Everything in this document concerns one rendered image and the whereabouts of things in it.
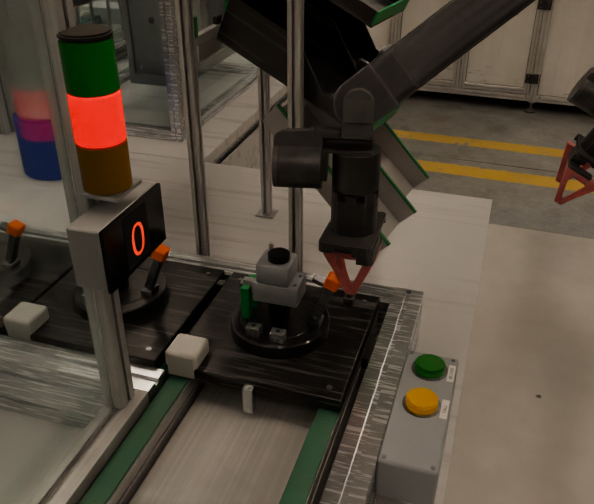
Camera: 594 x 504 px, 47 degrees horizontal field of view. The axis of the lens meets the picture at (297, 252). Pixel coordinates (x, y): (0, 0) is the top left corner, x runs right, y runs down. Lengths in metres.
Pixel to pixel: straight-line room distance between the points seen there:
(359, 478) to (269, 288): 0.28
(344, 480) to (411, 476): 0.08
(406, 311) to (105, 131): 0.55
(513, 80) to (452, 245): 3.60
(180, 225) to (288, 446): 0.73
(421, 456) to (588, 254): 0.77
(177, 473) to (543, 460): 0.48
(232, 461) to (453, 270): 0.65
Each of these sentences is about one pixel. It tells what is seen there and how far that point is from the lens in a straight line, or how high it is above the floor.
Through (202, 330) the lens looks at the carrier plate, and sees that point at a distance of 0.99.
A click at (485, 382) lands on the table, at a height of 0.86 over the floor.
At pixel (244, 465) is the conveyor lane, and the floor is 0.92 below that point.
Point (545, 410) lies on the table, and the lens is 1.08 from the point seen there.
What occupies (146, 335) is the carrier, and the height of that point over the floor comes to 0.97.
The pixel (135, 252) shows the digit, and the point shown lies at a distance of 0.75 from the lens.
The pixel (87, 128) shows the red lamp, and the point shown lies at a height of 1.33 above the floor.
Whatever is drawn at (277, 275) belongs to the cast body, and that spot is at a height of 1.07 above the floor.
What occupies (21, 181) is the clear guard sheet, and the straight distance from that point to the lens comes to 0.67.
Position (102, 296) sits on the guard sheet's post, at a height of 1.13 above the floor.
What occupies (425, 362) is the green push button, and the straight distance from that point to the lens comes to 0.94.
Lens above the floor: 1.56
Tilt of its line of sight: 31 degrees down
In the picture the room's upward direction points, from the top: straight up
